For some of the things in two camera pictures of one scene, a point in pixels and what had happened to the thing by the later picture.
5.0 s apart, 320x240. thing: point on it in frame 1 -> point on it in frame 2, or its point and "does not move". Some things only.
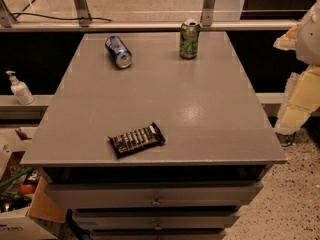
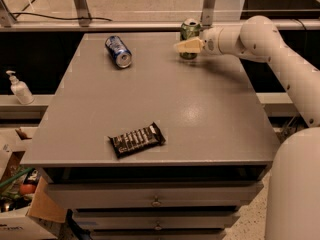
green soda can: (189, 38) does not move
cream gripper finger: (301, 99) -> (194, 45)
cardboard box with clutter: (29, 209) does not move
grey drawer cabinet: (214, 160) does not move
